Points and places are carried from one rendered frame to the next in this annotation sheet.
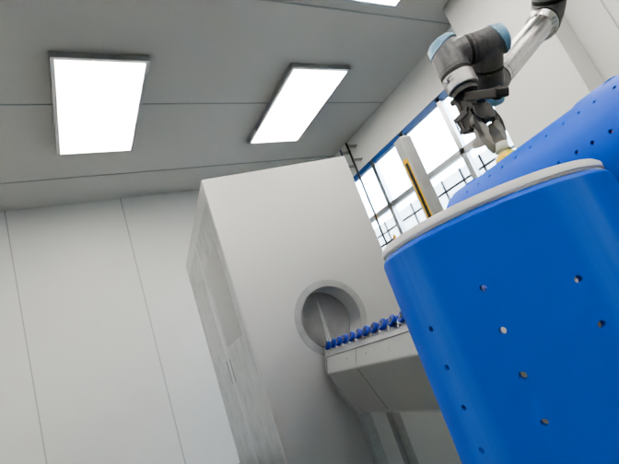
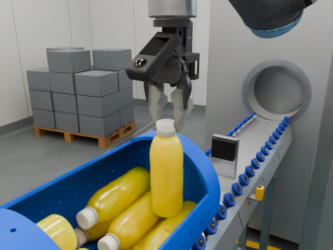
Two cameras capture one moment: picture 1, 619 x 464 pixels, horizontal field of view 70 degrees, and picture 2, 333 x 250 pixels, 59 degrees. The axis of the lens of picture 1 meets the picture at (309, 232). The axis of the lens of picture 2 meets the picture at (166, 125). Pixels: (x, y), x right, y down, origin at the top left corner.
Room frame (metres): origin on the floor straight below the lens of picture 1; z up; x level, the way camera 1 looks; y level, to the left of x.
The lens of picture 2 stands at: (0.81, -1.02, 1.48)
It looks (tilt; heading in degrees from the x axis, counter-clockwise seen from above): 18 degrees down; 55
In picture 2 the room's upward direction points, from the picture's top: straight up
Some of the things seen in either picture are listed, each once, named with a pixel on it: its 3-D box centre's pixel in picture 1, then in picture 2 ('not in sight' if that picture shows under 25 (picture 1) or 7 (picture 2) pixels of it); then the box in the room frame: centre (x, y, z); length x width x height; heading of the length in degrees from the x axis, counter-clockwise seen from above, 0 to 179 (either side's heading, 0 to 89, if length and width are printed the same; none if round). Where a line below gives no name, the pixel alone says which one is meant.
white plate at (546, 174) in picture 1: (484, 218); not in sight; (0.56, -0.22, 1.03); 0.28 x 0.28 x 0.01
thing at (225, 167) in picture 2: not in sight; (223, 156); (1.58, -0.30, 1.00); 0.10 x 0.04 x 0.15; 114
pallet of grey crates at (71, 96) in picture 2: not in sight; (83, 93); (2.16, 3.00, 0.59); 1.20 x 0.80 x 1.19; 122
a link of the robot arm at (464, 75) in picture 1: (460, 84); (170, 7); (1.15, -0.55, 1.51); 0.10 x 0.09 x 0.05; 114
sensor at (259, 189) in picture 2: not in sight; (251, 190); (1.58, -0.44, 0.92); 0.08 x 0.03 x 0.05; 114
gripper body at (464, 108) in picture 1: (471, 109); (174, 52); (1.15, -0.55, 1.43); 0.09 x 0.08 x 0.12; 24
